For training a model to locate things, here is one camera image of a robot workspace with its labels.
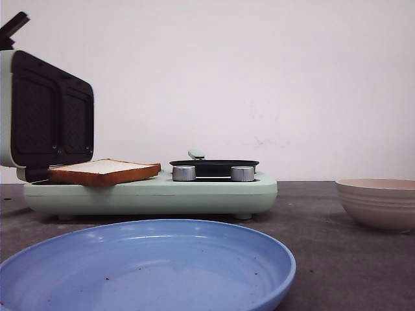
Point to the blue round plate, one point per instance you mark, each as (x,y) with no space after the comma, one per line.
(150,265)

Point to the silver control knob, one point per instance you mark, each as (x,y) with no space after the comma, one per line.
(183,173)
(242,173)

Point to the left silver control knob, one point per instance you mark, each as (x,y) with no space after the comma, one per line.
(183,173)

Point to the beige ribbed bowl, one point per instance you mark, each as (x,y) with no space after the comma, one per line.
(381,203)

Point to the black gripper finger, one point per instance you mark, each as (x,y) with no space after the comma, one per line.
(10,28)

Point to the small black frying pan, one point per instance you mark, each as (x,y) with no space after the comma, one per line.
(212,167)

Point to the breakfast maker hinged lid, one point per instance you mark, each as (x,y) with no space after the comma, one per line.
(47,116)

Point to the white bread slice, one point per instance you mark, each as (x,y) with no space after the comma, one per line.
(103,172)

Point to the mint green breakfast maker base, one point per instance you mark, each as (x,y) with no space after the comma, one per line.
(157,195)

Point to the right silver control knob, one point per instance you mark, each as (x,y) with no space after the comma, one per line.
(242,173)

